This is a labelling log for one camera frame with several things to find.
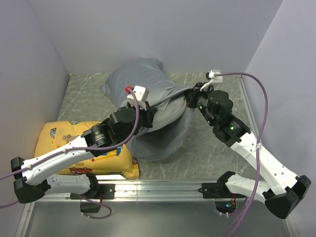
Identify grey pillowcase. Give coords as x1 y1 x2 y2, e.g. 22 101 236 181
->
99 57 198 161

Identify aluminium front rail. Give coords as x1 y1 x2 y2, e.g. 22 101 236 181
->
14 179 301 237

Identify yellow cartoon print pillow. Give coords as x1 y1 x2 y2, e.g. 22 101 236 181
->
35 121 140 179

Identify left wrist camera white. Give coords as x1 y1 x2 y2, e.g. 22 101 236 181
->
125 85 149 110

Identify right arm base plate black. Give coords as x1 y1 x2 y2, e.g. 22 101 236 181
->
198 182 245 199

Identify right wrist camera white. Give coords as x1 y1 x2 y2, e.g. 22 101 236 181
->
200 70 223 91

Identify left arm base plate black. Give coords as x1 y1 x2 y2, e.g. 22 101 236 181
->
70 183 115 199

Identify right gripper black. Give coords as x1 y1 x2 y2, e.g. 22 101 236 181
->
186 81 218 126

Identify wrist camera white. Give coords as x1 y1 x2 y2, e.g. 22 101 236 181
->
125 85 149 110
200 70 223 91

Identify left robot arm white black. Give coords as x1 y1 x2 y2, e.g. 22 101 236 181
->
10 103 157 203

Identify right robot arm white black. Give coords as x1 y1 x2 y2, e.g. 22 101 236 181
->
185 82 311 219

